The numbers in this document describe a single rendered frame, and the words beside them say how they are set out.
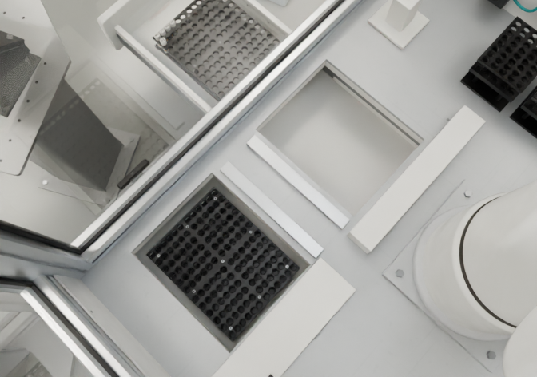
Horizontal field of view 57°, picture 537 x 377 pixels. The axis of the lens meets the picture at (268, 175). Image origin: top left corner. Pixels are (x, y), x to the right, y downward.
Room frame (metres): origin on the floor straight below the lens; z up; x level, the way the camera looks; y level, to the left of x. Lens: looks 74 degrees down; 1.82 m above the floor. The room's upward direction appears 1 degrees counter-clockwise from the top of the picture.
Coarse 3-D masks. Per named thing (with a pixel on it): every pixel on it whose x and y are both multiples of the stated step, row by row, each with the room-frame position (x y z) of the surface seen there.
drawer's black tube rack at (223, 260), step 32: (192, 224) 0.17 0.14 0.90; (224, 224) 0.17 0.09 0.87; (160, 256) 0.11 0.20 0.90; (192, 256) 0.11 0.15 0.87; (224, 256) 0.11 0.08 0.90; (256, 256) 0.10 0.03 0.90; (192, 288) 0.05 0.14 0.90; (224, 288) 0.05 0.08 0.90; (256, 288) 0.05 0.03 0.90; (224, 320) -0.01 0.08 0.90
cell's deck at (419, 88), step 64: (384, 0) 0.61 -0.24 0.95; (448, 0) 0.60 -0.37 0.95; (320, 64) 0.47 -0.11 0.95; (384, 64) 0.46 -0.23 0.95; (448, 64) 0.46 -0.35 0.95; (256, 128) 0.34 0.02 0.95; (512, 128) 0.33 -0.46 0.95; (192, 192) 0.22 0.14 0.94; (320, 192) 0.21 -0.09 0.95; (448, 192) 0.21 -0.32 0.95; (128, 256) 0.10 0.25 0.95; (320, 256) 0.10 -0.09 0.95; (384, 256) 0.09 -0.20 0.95; (128, 320) 0.00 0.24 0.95; (192, 320) 0.00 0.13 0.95; (384, 320) -0.01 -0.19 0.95
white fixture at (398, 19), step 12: (396, 0) 0.55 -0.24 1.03; (408, 0) 0.55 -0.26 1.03; (420, 0) 0.55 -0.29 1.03; (384, 12) 0.57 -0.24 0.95; (396, 12) 0.54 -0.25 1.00; (408, 12) 0.53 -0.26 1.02; (372, 24) 0.55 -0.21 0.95; (384, 24) 0.55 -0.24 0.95; (396, 24) 0.53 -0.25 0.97; (408, 24) 0.55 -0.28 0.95; (420, 24) 0.54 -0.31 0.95; (396, 36) 0.52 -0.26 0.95; (408, 36) 0.52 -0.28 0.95
